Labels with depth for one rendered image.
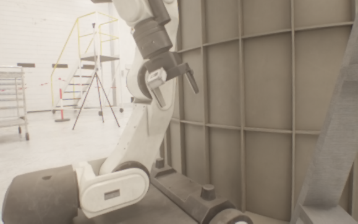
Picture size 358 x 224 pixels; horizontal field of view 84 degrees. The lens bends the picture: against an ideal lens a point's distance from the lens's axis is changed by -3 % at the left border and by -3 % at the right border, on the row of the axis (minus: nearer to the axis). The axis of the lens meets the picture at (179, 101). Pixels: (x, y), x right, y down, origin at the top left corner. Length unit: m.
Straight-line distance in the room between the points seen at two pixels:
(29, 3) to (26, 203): 8.41
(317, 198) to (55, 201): 0.64
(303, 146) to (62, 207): 0.83
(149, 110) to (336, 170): 0.51
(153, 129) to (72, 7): 8.38
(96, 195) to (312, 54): 0.86
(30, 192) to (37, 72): 7.77
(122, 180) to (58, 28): 8.15
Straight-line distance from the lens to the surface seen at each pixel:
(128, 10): 0.54
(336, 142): 0.54
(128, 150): 0.69
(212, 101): 0.99
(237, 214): 0.71
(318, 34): 0.92
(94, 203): 0.67
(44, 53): 8.45
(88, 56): 5.80
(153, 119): 0.67
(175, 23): 0.76
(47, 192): 0.67
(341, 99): 0.53
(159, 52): 0.53
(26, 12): 8.78
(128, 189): 0.68
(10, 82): 5.30
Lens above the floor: 0.57
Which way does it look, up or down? 3 degrees down
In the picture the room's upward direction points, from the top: 2 degrees counter-clockwise
